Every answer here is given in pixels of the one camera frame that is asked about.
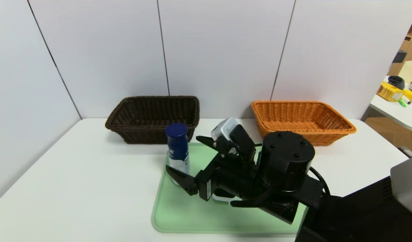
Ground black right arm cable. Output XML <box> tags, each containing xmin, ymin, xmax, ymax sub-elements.
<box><xmin>230</xmin><ymin>166</ymin><xmax>330</xmax><ymax>208</ymax></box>

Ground white side table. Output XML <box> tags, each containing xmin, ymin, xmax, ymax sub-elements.
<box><xmin>369</xmin><ymin>76</ymin><xmax>412</xmax><ymax>133</ymax></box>

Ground dark grey box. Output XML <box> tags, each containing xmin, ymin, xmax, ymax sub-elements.
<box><xmin>392</xmin><ymin>50</ymin><xmax>407</xmax><ymax>64</ymax></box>

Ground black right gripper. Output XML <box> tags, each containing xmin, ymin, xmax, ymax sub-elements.
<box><xmin>166</xmin><ymin>135</ymin><xmax>258</xmax><ymax>202</ymax></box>

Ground orange wicker basket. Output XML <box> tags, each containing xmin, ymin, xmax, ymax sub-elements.
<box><xmin>251</xmin><ymin>100</ymin><xmax>357</xmax><ymax>146</ymax></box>

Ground yellow box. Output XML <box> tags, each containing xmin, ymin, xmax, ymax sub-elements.
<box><xmin>376</xmin><ymin>82</ymin><xmax>404</xmax><ymax>102</ymax></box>

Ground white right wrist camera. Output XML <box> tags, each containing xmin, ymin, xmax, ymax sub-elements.
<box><xmin>211</xmin><ymin>117</ymin><xmax>240</xmax><ymax>142</ymax></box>

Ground white bottle with blue cap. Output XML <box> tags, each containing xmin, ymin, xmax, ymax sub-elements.
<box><xmin>165</xmin><ymin>123</ymin><xmax>190</xmax><ymax>185</ymax></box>

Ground cream plastic container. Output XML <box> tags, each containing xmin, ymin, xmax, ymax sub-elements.
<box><xmin>398</xmin><ymin>60</ymin><xmax>412</xmax><ymax>83</ymax></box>

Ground light green plastic tray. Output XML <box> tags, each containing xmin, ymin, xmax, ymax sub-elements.
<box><xmin>151</xmin><ymin>142</ymin><xmax>309</xmax><ymax>234</ymax></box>

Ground dark brown wicker basket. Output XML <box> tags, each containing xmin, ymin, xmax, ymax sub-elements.
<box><xmin>105</xmin><ymin>96</ymin><xmax>200</xmax><ymax>145</ymax></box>

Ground black round object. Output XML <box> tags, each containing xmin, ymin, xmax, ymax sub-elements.
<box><xmin>387</xmin><ymin>76</ymin><xmax>405</xmax><ymax>90</ymax></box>

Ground black and white eraser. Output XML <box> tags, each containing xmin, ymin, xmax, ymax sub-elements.
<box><xmin>212</xmin><ymin>188</ymin><xmax>238</xmax><ymax>203</ymax></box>

